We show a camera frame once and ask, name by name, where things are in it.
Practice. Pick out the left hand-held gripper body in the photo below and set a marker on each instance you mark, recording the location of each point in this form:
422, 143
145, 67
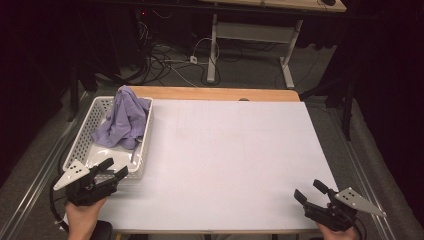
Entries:
85, 190

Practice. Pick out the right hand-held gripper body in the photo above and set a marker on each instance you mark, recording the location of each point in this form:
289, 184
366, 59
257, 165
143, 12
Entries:
336, 216

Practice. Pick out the white perforated plastic basket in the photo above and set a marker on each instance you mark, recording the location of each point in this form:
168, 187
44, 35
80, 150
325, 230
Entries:
83, 133

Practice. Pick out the purple cloth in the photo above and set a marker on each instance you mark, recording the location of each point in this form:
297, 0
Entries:
125, 120

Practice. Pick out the person's right hand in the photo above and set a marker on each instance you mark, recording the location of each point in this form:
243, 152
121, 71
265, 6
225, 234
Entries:
340, 235

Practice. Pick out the person's left hand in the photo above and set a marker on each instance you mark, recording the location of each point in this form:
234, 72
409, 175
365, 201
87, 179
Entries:
80, 220

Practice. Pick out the person's dark clothing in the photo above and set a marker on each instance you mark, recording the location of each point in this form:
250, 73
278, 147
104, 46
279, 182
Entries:
103, 230

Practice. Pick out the white table cover sheet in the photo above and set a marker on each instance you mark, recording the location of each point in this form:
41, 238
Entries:
233, 160

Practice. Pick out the black tripod stand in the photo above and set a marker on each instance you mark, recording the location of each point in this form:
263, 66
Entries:
346, 106

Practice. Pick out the white power adapter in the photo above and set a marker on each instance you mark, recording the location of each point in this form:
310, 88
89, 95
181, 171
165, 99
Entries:
193, 60

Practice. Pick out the desk with white legs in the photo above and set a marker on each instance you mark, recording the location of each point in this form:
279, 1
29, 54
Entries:
253, 31

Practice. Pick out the black computer mouse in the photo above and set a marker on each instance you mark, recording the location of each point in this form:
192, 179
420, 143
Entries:
328, 2

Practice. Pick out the metal floor rail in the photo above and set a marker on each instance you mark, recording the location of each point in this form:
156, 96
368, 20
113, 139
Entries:
43, 166
360, 173

